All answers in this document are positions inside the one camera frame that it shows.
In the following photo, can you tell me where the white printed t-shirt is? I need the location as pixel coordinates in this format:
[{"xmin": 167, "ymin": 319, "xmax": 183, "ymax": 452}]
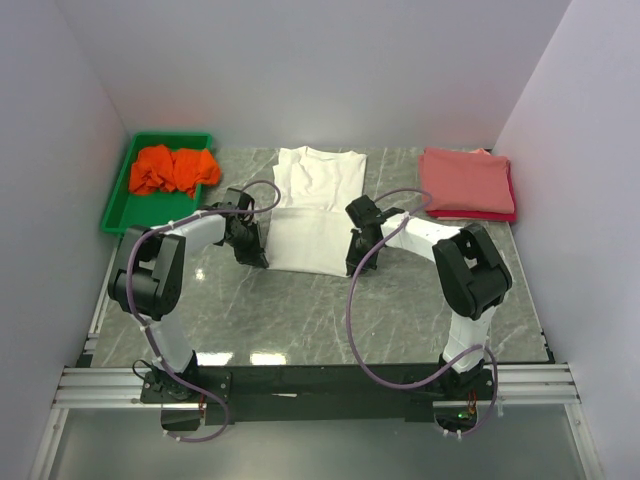
[{"xmin": 266, "ymin": 146, "xmax": 367, "ymax": 277}]

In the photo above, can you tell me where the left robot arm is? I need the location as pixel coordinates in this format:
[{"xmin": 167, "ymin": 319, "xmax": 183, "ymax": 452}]
[{"xmin": 107, "ymin": 188, "xmax": 268, "ymax": 402}]

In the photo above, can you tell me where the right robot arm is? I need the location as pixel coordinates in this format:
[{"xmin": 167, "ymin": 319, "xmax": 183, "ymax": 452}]
[{"xmin": 345, "ymin": 195, "xmax": 512, "ymax": 399}]

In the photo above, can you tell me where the folded pink t-shirt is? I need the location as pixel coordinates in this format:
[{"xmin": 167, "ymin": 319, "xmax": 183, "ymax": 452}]
[{"xmin": 418, "ymin": 147, "xmax": 516, "ymax": 215}]

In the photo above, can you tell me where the orange t-shirt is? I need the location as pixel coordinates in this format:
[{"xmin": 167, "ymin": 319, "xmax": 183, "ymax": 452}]
[{"xmin": 128, "ymin": 145, "xmax": 222, "ymax": 199}]

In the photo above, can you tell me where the green plastic tray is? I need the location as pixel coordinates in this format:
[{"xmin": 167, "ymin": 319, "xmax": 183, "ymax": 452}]
[{"xmin": 101, "ymin": 132, "xmax": 213, "ymax": 235}]

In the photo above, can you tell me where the black base beam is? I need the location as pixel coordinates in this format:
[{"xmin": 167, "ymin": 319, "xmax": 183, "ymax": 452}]
[{"xmin": 139, "ymin": 363, "xmax": 501, "ymax": 432}]

